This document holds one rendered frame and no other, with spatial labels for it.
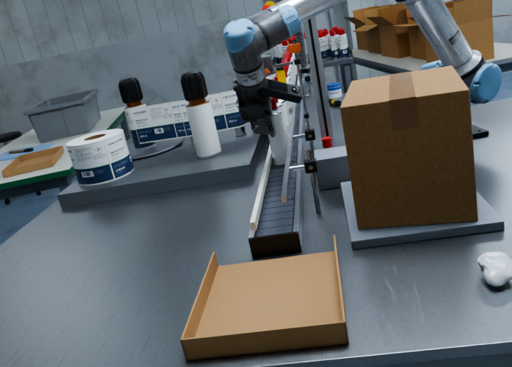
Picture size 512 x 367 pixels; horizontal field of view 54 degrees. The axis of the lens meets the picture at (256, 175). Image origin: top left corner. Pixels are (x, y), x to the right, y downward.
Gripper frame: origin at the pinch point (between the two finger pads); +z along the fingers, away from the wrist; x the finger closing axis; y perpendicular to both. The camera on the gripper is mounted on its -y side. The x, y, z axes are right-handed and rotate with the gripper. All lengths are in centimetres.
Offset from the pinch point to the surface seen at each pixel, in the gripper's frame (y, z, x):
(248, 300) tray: 5, -15, 59
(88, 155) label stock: 65, 10, -15
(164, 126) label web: 48, 29, -44
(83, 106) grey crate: 136, 89, -147
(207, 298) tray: 13, -14, 57
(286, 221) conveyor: -2.7, -7.7, 37.1
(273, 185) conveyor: 1.8, 5.2, 14.9
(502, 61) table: -123, 111, -145
